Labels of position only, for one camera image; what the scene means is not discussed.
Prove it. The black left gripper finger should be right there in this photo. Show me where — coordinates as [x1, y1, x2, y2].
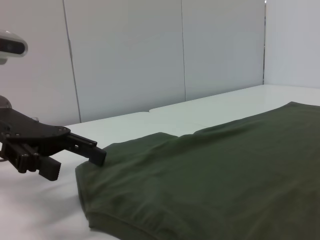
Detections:
[65, 133, 108, 167]
[37, 155, 63, 182]

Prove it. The dark green t-shirt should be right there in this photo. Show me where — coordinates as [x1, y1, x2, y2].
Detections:
[74, 101, 320, 240]

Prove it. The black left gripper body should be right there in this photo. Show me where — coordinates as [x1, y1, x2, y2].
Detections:
[0, 108, 72, 174]

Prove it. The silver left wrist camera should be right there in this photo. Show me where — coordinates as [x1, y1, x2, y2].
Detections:
[0, 29, 29, 66]

